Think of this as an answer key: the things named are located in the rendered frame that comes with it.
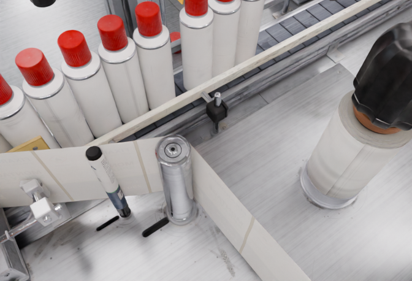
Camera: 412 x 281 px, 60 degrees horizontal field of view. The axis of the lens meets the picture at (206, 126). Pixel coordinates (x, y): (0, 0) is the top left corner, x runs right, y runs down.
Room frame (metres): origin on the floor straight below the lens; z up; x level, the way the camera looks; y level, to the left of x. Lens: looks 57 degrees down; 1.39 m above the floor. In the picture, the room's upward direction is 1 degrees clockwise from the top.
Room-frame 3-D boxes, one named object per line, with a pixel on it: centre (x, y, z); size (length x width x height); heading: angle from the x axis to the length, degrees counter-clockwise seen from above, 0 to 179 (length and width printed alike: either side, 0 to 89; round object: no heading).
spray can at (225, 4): (0.45, -0.02, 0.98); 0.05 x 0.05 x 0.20
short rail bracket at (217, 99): (0.35, -0.02, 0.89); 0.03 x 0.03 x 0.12; 36
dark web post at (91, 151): (0.17, 0.12, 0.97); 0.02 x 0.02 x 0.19
